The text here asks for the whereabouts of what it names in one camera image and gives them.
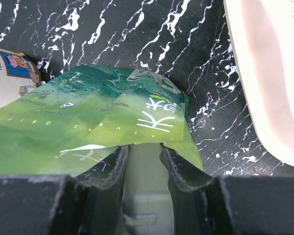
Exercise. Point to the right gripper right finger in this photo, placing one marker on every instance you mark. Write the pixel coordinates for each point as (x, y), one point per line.
(199, 205)

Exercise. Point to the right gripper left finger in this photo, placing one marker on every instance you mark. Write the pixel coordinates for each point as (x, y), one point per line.
(91, 203)

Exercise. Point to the green litter bag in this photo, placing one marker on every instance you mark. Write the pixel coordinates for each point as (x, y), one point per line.
(71, 123)

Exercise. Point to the beige litter box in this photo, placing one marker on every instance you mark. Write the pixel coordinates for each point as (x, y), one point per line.
(262, 38)

